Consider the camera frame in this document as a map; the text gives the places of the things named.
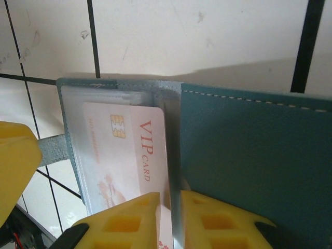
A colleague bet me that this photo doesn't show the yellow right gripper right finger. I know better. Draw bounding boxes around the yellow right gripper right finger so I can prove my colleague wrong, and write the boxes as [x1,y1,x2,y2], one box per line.
[181,190,288,249]

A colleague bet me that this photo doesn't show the white VIP card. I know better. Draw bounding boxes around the white VIP card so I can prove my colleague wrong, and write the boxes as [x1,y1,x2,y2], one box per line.
[82,102,174,249]

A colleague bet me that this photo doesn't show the teal leather card holder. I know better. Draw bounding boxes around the teal leather card holder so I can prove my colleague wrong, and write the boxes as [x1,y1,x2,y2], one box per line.
[38,77,332,249]

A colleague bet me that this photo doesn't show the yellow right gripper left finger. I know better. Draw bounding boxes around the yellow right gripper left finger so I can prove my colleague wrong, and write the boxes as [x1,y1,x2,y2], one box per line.
[53,191,161,249]

